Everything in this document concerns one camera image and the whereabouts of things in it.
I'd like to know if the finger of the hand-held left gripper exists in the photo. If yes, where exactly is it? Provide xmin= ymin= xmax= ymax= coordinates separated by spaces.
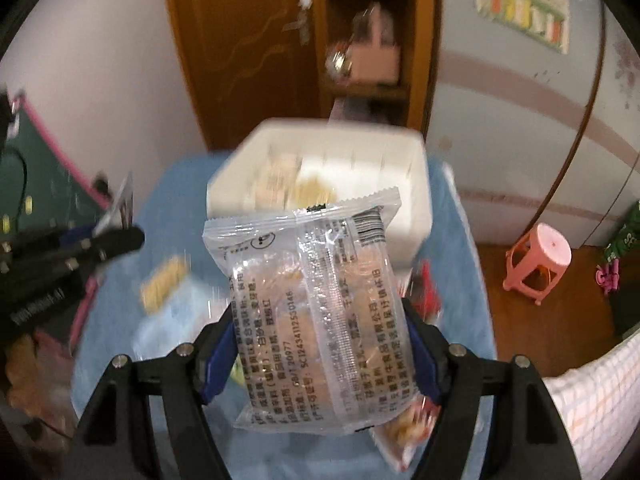
xmin=0 ymin=226 xmax=146 ymax=293
xmin=52 ymin=227 xmax=98 ymax=244

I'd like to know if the pale biscuit packet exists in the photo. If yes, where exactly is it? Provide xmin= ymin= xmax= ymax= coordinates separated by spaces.
xmin=252 ymin=152 xmax=337 ymax=211

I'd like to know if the wooden shelf unit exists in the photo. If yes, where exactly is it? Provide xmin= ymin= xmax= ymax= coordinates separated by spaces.
xmin=312 ymin=0 xmax=443 ymax=133

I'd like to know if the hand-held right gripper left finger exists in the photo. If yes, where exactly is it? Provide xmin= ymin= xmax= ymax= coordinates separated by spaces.
xmin=65 ymin=304 xmax=242 ymax=480

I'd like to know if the person's left hand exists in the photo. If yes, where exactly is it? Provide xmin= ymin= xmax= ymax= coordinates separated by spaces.
xmin=2 ymin=332 xmax=76 ymax=411

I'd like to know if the green bag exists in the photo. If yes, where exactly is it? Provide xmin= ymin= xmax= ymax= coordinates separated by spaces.
xmin=600 ymin=200 xmax=640 ymax=266

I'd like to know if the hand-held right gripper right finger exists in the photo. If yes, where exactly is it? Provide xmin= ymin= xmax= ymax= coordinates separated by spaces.
xmin=400 ymin=297 xmax=583 ymax=480

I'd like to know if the black cable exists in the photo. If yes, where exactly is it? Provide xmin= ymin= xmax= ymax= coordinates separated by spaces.
xmin=0 ymin=149 xmax=29 ymax=221

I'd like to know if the yellow biscuit snack packet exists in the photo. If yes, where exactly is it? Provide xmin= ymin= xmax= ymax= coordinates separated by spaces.
xmin=136 ymin=255 xmax=221 ymax=321

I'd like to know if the pink box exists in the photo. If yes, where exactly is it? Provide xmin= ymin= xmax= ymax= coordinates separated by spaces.
xmin=345 ymin=7 xmax=402 ymax=86

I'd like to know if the white plastic bin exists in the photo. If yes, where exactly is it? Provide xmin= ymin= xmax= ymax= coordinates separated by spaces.
xmin=206 ymin=119 xmax=433 ymax=266

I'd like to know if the green mat with pink border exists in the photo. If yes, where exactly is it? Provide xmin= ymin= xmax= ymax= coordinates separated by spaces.
xmin=0 ymin=95 xmax=113 ymax=341

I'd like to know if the pink toy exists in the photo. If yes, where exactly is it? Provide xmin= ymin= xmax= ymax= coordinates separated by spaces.
xmin=594 ymin=260 xmax=623 ymax=295

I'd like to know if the white checked cloth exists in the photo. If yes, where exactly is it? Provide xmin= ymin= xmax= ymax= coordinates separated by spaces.
xmin=542 ymin=332 xmax=640 ymax=480

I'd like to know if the wall poster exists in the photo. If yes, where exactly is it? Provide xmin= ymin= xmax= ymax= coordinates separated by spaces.
xmin=470 ymin=0 xmax=572 ymax=56

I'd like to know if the white wardrobe with pink stripes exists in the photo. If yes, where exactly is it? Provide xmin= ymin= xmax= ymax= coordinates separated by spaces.
xmin=425 ymin=0 xmax=640 ymax=250

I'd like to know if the clear cake snack packet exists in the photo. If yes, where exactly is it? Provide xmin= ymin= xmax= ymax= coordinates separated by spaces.
xmin=202 ymin=186 xmax=426 ymax=436

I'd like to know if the red orange snack packet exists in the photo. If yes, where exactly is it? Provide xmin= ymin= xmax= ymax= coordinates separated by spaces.
xmin=370 ymin=394 xmax=442 ymax=473

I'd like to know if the shiny wrapped item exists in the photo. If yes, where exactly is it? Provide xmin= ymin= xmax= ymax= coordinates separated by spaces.
xmin=325 ymin=42 xmax=356 ymax=83

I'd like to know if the metal door handle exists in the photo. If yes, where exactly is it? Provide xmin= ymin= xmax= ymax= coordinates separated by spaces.
xmin=282 ymin=10 xmax=315 ymax=47

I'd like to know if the wooden door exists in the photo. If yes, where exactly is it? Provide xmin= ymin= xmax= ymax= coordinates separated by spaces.
xmin=160 ymin=0 xmax=322 ymax=153

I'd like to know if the pink plastic stool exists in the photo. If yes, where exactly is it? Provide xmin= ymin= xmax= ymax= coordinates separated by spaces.
xmin=502 ymin=223 xmax=572 ymax=307

